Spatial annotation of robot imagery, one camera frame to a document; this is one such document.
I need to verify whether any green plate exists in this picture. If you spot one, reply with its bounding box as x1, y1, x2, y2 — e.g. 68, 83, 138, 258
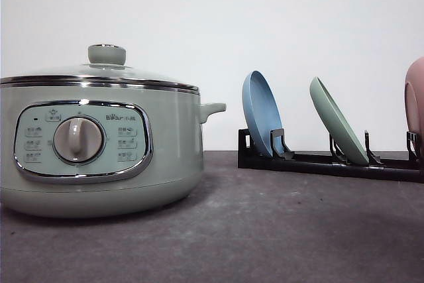
309, 77, 369, 166

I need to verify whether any glass steamer lid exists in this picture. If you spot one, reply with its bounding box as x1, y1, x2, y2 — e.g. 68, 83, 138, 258
0, 44, 200, 93

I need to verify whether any blue plate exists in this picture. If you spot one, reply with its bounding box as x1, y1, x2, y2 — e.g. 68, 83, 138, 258
242, 70, 284, 158

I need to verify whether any green electric steamer pot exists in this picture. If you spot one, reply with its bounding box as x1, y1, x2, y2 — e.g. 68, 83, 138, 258
0, 82, 227, 218

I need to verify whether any black plate rack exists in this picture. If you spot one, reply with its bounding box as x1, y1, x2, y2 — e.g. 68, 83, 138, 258
238, 129, 424, 183

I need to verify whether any pink plate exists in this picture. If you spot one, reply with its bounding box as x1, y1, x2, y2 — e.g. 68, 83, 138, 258
404, 57, 424, 141

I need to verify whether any grey table mat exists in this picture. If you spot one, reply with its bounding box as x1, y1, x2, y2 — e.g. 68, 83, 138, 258
0, 150, 424, 283

